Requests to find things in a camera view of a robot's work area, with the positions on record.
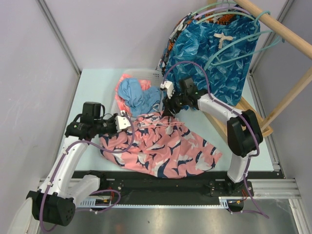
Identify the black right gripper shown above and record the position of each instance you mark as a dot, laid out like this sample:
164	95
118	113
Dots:
169	106

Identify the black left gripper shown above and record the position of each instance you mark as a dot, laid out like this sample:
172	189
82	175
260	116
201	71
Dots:
114	131

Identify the pink wire hanger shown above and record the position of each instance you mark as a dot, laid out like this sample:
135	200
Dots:
158	121

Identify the pink shark print shorts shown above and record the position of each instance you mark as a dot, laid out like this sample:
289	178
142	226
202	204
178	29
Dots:
163	152

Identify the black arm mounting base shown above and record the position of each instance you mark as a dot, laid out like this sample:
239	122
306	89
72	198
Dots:
206	189

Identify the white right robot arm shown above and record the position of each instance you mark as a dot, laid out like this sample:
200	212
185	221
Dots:
243	131

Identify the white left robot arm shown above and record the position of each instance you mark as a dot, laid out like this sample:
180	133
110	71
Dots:
54	201

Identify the blue shark print shorts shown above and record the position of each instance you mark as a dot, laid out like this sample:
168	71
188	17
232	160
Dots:
196	44

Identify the purple hanger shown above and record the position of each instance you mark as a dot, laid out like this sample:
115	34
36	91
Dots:
221	11

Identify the teal hanger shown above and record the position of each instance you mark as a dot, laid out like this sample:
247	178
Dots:
214	59

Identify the mint green hanger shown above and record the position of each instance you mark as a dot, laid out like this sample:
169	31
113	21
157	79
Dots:
217	7

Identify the light blue garment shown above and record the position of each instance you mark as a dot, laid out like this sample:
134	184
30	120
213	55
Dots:
151	102

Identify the white plastic laundry basket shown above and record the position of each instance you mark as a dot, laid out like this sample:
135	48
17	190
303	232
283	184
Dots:
146	77

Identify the wooden hanging rod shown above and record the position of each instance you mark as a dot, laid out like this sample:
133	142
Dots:
288	35

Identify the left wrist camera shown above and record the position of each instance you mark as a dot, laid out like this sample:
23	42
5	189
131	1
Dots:
123	121

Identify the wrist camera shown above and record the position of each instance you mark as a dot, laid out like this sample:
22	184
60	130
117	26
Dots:
168	87
123	121

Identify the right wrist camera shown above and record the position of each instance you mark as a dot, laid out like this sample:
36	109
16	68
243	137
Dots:
168	87

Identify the wooden rack base frame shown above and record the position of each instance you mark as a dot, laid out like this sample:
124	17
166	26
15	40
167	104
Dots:
242	105

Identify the white drawstring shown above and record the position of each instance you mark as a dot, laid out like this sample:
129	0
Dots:
222	38

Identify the aluminium corner post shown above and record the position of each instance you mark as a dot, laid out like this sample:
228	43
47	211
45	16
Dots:
59	35

